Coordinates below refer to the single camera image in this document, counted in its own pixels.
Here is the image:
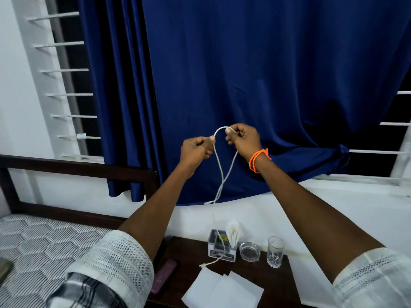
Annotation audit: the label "hexagon patterned grey mattress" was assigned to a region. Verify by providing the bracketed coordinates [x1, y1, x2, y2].
[0, 214, 113, 308]

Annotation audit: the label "dark wooden bed headboard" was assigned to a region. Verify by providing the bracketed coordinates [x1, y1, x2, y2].
[0, 154, 160, 231]

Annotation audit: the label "dark flat device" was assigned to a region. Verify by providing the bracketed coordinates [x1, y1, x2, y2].
[0, 257, 14, 283]

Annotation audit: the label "person's left forearm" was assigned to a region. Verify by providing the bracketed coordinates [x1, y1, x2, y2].
[118, 162, 201, 262]

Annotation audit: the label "black white plaid cloth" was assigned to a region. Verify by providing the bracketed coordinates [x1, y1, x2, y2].
[46, 272, 130, 308]

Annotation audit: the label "person's right forearm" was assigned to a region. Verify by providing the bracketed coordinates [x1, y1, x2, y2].
[247, 151, 386, 284]

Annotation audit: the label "silver napkin holder box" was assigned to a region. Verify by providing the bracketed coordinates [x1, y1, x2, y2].
[207, 229, 239, 263]

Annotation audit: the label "white perforated shirt sleeve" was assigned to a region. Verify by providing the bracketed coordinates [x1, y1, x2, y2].
[63, 230, 155, 308]
[332, 247, 411, 308]

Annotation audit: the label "dark blue curtain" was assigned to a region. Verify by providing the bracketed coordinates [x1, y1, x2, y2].
[76, 0, 411, 206]

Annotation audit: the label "clear glass ashtray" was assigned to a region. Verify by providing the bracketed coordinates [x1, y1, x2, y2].
[239, 242, 261, 263]

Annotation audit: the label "white window frame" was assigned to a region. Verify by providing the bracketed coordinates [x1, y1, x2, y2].
[12, 0, 411, 197]

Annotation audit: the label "person's left hand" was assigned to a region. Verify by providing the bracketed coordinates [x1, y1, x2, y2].
[179, 135, 215, 172]

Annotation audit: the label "orange beaded bracelet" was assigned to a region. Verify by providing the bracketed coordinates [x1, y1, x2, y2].
[249, 148, 272, 174]

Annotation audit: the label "white folded napkins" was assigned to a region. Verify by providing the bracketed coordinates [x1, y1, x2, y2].
[225, 221, 241, 247]

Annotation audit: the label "person's right hand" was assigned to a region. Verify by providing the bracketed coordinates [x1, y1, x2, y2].
[225, 123, 262, 162]

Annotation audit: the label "white window grille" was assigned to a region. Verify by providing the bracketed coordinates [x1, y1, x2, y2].
[27, 11, 105, 161]

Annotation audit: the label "purple remote control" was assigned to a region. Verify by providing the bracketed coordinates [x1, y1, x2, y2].
[150, 259, 178, 295]

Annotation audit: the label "white cord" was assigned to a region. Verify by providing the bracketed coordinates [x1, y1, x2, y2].
[199, 126, 240, 269]

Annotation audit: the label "white paper sheet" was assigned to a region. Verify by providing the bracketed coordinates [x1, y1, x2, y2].
[181, 267, 223, 308]
[227, 271, 264, 297]
[205, 274, 261, 308]

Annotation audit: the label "dark wooden nightstand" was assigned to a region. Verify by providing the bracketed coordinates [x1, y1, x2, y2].
[145, 235, 303, 308]

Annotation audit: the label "clear drinking glass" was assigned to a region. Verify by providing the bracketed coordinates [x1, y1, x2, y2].
[267, 236, 286, 269]

